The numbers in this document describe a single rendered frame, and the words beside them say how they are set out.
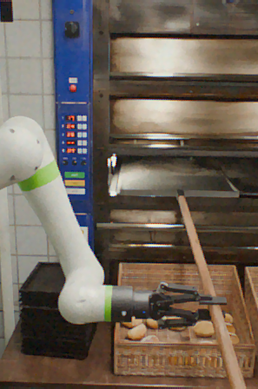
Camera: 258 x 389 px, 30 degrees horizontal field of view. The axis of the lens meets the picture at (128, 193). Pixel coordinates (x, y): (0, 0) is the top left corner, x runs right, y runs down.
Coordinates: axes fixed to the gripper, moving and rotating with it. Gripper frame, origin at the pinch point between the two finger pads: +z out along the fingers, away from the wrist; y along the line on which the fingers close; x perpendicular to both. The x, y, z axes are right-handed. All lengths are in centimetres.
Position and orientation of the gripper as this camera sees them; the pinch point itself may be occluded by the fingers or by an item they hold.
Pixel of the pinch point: (212, 306)
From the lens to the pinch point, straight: 129.3
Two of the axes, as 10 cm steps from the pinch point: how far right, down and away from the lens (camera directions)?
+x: -0.3, 2.8, -9.6
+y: -0.2, 9.6, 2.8
